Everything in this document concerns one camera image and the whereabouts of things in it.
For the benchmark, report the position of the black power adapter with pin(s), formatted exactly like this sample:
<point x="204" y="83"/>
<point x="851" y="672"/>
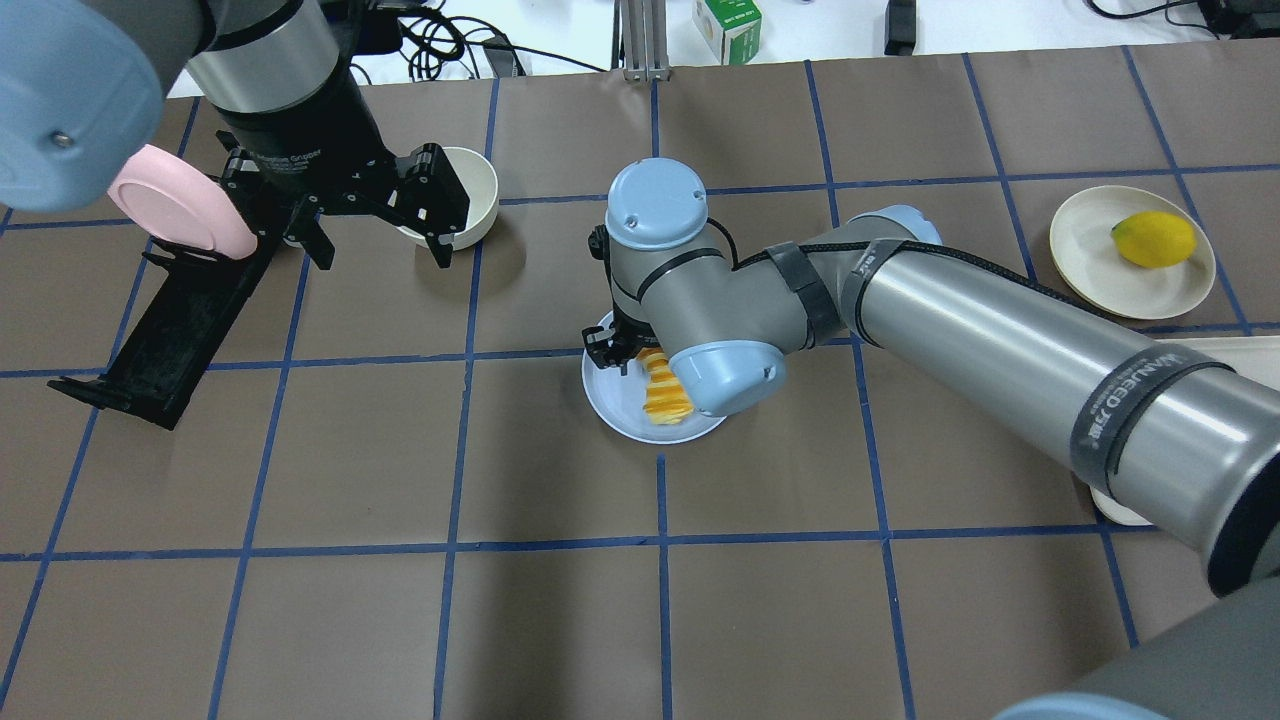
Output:
<point x="900" y="27"/>

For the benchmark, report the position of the spiral bread roll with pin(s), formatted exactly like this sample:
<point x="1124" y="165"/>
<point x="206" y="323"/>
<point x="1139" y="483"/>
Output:
<point x="666" y="401"/>

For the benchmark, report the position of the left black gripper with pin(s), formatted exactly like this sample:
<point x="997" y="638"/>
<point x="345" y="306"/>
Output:
<point x="300" y="135"/>

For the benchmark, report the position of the pink plate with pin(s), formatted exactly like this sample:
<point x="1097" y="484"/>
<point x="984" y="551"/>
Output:
<point x="177" y="203"/>

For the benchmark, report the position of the black dish rack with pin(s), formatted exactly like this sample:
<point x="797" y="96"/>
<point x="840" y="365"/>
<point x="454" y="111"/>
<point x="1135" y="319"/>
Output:
<point x="157" y="369"/>

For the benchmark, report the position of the aluminium frame post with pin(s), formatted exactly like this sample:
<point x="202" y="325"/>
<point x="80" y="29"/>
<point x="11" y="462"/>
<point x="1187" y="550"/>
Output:
<point x="639" y="45"/>

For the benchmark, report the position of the yellow lemon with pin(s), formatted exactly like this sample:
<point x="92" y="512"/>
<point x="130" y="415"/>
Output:
<point x="1155" y="239"/>

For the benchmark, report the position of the green white carton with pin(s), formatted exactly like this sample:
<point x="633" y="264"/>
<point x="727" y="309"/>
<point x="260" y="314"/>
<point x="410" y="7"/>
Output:
<point x="732" y="29"/>

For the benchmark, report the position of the cream bowl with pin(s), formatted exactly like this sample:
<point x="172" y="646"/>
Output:
<point x="480" y="180"/>

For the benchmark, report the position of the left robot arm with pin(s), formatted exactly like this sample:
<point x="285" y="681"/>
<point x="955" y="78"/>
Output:
<point x="84" y="83"/>

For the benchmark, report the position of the white rectangular tray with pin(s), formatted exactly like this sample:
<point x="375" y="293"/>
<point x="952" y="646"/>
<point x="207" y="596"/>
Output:
<point x="1256" y="358"/>

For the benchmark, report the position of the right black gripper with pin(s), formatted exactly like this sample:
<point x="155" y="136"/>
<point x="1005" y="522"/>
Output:
<point x="606" y="350"/>

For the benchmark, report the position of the cream round plate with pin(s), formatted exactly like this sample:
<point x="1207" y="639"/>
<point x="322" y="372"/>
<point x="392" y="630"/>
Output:
<point x="1084" y="254"/>

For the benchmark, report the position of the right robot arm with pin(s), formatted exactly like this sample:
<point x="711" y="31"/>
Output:
<point x="1173" y="434"/>

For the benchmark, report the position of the blue plate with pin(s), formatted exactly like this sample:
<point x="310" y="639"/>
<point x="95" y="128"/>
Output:
<point x="617" y="396"/>

